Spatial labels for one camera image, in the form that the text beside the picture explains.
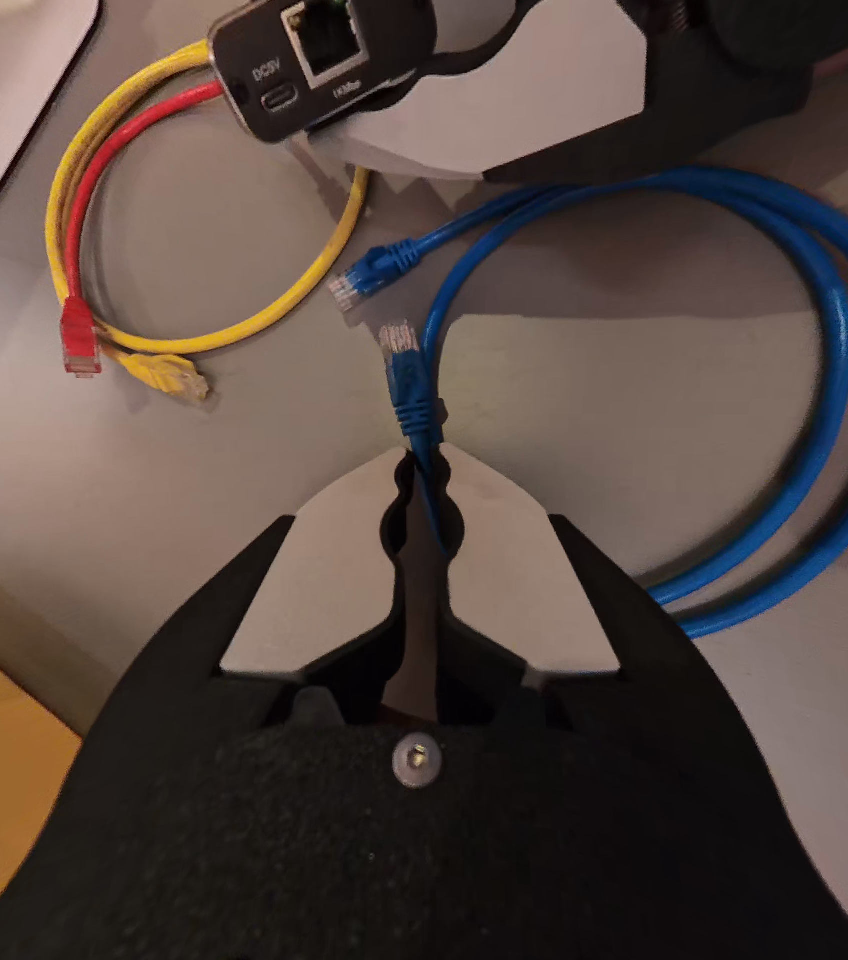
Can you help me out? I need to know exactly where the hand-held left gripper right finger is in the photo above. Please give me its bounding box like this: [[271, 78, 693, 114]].
[[431, 442, 620, 725]]

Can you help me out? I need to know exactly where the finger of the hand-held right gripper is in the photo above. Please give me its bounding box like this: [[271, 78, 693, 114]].
[[307, 0, 650, 181]]

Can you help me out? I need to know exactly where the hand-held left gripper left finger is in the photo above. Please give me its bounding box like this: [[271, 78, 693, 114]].
[[220, 446, 415, 723]]

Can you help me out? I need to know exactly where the blue ethernet cable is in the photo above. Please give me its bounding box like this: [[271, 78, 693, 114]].
[[328, 166, 848, 640]]

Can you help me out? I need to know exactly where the yellow ethernet cable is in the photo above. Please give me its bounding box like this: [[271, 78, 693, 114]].
[[46, 41, 370, 402]]

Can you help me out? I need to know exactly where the black ethernet splitter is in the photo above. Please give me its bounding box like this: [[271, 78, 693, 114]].
[[208, 0, 436, 144]]

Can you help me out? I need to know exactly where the red ethernet cable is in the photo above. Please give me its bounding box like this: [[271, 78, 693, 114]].
[[60, 81, 226, 378]]

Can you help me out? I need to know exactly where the white tablet stand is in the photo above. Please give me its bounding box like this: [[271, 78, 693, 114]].
[[0, 0, 103, 279]]

